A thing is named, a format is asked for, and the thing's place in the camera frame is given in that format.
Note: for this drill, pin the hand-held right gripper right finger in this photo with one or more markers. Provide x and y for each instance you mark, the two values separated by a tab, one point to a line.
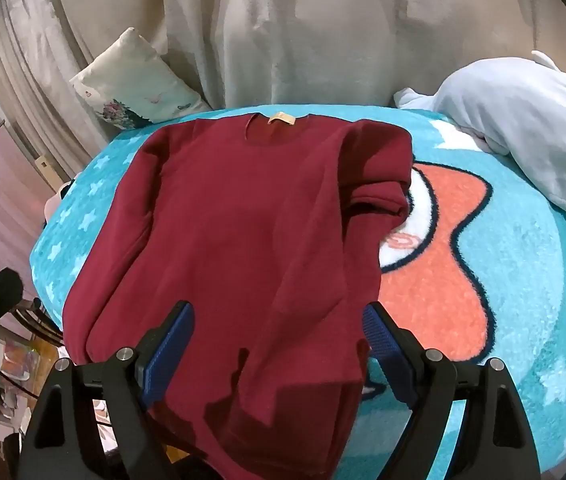
388	350

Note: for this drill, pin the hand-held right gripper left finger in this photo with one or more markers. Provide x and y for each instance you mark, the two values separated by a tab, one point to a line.
170	355

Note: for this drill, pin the dark red sweater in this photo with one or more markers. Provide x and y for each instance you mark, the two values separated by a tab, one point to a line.
238	235

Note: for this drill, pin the glass side table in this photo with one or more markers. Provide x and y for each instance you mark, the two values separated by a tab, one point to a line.
18	360

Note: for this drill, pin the pale and black plush item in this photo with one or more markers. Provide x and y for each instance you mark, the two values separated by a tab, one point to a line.
55	200

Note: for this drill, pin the teal cartoon printed blanket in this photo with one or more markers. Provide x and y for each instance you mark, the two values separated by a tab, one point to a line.
513	285

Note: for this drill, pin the white plush pillow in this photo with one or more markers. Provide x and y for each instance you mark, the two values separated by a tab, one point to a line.
513	120

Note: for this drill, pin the cream floral print pillow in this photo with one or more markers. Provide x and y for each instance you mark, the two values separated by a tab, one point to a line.
133	85

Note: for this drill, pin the beige curtain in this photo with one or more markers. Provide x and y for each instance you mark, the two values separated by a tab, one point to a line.
303	35

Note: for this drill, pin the beige wooden post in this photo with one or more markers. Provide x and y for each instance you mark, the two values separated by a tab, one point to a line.
49	171

